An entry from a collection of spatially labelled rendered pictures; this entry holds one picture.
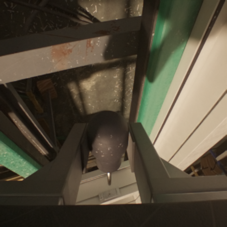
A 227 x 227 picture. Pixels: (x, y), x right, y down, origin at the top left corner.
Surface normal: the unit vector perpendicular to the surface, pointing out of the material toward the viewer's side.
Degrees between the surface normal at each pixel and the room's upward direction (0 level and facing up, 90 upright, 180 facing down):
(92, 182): 90
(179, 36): 0
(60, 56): 0
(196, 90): 90
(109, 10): 0
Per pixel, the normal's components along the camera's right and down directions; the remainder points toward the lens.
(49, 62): 0.31, 0.77
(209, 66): -0.95, 0.24
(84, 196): 0.01, -0.58
